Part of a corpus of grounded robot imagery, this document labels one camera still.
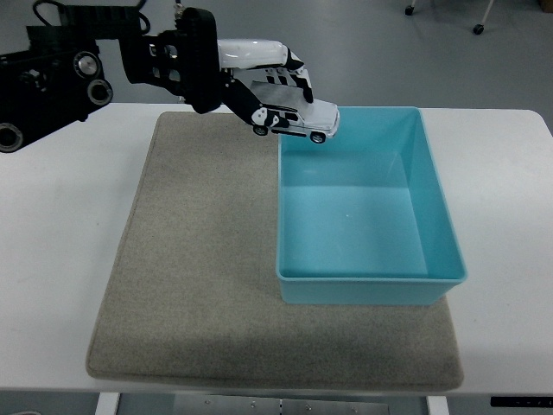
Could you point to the light blue plastic box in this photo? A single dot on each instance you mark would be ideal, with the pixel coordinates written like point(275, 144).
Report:
point(358, 229)

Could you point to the beige fabric mat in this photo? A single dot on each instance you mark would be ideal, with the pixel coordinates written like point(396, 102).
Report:
point(194, 302)

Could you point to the grey metal plate with screws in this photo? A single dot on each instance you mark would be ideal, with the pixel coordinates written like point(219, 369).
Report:
point(281, 406)

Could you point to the black caster wheel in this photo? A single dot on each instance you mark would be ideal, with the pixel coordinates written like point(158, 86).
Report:
point(408, 9)
point(478, 29)

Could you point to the white toy car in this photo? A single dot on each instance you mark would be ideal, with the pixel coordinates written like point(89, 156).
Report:
point(322, 114)

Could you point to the brown cardboard box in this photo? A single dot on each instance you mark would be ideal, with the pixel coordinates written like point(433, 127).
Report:
point(546, 4)

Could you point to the white table leg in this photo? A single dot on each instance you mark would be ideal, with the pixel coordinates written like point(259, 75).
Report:
point(437, 406)
point(107, 405)

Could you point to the black table control panel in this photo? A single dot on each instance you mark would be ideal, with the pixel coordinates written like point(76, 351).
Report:
point(520, 401)

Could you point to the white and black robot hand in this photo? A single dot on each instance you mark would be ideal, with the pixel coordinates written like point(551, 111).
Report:
point(250, 52)

